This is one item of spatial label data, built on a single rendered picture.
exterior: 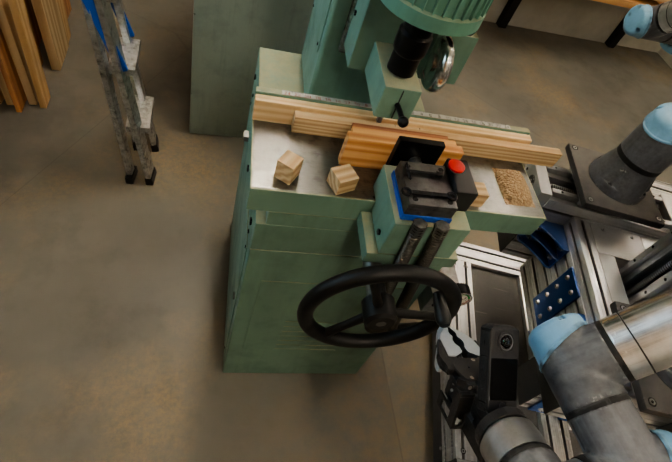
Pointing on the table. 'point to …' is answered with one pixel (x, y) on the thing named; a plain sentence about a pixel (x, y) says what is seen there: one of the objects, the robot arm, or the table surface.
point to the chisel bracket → (389, 85)
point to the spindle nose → (408, 50)
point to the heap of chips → (513, 187)
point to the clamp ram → (416, 151)
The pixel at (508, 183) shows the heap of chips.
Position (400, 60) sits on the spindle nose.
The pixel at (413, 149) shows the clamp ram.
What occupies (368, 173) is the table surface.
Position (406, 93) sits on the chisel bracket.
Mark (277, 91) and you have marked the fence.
